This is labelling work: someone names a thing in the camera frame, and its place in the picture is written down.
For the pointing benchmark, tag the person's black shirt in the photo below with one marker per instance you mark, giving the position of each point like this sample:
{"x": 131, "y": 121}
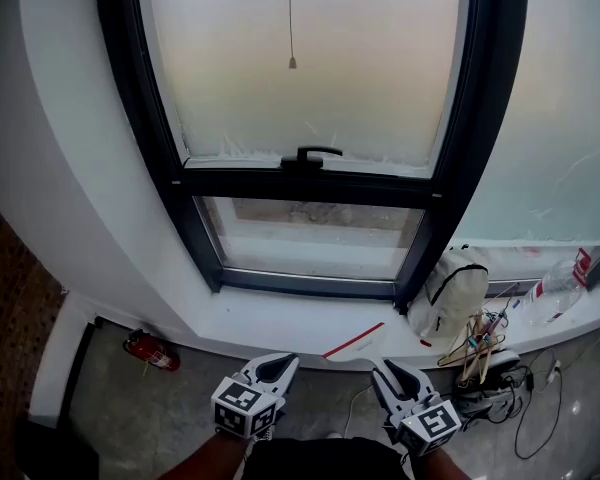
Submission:
{"x": 325, "y": 460}

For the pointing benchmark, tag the clear window pane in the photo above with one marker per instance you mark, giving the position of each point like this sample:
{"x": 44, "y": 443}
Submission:
{"x": 310, "y": 248}

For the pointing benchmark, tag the person's right forearm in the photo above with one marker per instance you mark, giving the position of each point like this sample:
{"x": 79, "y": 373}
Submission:
{"x": 440, "y": 468}

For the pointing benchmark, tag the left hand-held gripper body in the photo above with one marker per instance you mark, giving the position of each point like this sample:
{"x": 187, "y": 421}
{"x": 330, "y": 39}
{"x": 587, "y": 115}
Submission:
{"x": 237, "y": 408}

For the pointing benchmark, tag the white squeegee with red blade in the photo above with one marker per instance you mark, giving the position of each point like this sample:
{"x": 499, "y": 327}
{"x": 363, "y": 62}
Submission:
{"x": 360, "y": 340}

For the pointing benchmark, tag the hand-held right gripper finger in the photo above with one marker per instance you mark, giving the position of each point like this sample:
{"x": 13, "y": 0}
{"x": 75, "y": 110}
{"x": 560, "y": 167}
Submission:
{"x": 382, "y": 388}
{"x": 422, "y": 383}

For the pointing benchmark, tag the grey framed window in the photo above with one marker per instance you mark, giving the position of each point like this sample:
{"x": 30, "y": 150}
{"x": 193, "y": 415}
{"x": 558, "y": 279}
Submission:
{"x": 300, "y": 185}

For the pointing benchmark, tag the white charger plug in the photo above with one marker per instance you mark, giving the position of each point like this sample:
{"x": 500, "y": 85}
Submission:
{"x": 555, "y": 370}

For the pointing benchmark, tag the wooden clothes hanger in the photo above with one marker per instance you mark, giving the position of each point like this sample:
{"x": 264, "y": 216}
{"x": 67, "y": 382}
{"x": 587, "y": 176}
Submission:
{"x": 475, "y": 350}

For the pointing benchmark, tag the white windowsill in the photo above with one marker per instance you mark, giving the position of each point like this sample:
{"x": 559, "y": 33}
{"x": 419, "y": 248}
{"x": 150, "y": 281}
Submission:
{"x": 290, "y": 323}

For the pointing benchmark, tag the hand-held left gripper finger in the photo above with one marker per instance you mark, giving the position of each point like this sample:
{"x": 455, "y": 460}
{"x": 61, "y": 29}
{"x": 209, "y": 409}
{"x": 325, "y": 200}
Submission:
{"x": 287, "y": 380}
{"x": 250, "y": 368}

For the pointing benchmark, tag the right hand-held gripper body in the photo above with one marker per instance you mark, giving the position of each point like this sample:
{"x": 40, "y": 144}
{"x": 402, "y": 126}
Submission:
{"x": 430, "y": 425}

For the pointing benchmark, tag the person's left forearm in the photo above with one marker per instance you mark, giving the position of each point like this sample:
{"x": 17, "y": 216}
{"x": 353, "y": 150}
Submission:
{"x": 205, "y": 458}

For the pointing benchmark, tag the clear plastic bottle red label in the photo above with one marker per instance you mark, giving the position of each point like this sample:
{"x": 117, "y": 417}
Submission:
{"x": 555, "y": 293}

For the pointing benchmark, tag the wide frosted window pane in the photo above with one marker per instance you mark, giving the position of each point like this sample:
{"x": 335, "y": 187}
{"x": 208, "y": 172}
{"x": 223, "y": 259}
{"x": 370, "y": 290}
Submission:
{"x": 555, "y": 118}

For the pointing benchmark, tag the white backpack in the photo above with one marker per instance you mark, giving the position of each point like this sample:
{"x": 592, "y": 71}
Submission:
{"x": 452, "y": 293}

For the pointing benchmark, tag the frosted window glass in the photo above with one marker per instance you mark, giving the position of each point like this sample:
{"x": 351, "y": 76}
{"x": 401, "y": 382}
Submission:
{"x": 305, "y": 83}

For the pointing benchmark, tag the red fire extinguisher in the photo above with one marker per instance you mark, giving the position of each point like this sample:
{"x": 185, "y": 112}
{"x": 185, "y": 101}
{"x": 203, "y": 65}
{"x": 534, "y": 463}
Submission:
{"x": 152, "y": 352}

